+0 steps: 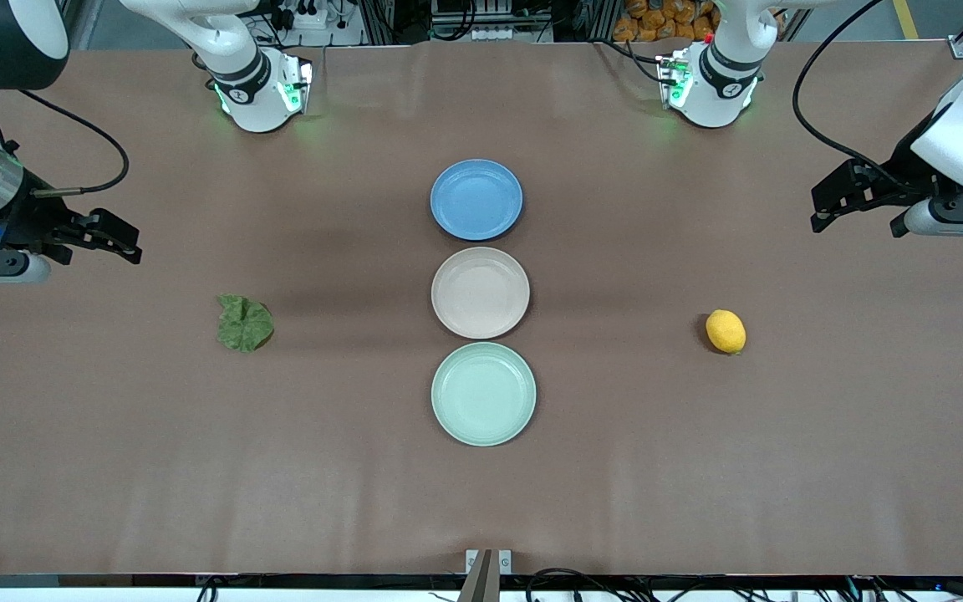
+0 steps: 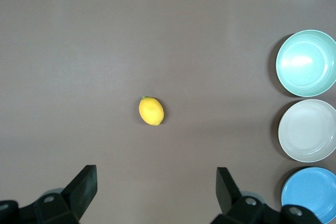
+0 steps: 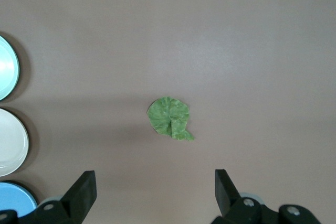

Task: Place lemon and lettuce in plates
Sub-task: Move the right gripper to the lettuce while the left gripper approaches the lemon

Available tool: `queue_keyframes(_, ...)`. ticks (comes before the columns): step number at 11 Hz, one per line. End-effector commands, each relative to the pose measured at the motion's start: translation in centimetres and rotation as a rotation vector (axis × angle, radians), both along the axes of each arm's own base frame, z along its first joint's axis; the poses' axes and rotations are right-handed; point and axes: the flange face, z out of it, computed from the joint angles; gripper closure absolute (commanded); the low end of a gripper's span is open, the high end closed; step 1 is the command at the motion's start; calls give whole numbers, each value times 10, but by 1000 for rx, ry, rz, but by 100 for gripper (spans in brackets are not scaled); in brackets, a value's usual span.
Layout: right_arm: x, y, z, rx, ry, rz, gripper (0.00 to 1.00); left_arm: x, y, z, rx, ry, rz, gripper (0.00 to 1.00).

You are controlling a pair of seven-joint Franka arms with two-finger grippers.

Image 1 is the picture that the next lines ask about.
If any yellow lemon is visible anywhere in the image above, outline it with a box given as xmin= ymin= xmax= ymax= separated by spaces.
xmin=705 ymin=309 xmax=747 ymax=356

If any green lettuce leaf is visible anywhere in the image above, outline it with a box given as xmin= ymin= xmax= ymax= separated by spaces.
xmin=216 ymin=293 xmax=275 ymax=354

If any brown table cover sheet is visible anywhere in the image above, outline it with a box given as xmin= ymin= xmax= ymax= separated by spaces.
xmin=0 ymin=40 xmax=963 ymax=578

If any bag of oranges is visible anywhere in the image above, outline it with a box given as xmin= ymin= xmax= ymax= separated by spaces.
xmin=613 ymin=0 xmax=788 ymax=43

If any white power strip with plugs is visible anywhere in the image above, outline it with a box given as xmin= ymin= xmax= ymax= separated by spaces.
xmin=268 ymin=0 xmax=330 ymax=32

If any blue plate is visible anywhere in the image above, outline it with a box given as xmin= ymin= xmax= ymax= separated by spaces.
xmin=430 ymin=159 xmax=524 ymax=242

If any beige plate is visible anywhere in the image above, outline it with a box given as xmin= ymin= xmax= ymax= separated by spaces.
xmin=431 ymin=247 xmax=532 ymax=340

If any green plate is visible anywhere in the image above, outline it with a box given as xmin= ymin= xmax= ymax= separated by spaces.
xmin=431 ymin=342 xmax=538 ymax=447

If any grey metal pole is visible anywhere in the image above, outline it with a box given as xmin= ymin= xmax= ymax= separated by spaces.
xmin=456 ymin=549 xmax=502 ymax=602

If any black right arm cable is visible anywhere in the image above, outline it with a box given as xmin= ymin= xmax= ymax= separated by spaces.
xmin=0 ymin=88 xmax=130 ymax=198

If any black cable bundle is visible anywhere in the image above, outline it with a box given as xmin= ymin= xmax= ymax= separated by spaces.
xmin=193 ymin=562 xmax=963 ymax=602

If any white mounting bracket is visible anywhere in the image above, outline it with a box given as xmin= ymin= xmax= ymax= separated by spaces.
xmin=465 ymin=548 xmax=513 ymax=576

